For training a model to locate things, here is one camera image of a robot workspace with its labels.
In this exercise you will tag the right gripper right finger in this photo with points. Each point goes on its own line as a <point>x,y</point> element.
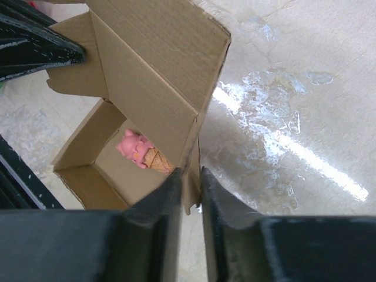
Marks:
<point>244,245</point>

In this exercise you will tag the pink toy ice cream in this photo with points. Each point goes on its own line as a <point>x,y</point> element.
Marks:
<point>141,152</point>

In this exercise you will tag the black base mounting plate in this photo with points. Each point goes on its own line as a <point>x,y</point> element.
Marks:
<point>20,187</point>

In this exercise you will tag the brown cardboard box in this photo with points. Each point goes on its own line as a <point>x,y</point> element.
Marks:
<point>154,66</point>

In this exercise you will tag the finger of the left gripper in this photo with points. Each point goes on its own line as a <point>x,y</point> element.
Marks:
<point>29,45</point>

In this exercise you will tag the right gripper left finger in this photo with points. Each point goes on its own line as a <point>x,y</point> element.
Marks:
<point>138,244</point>

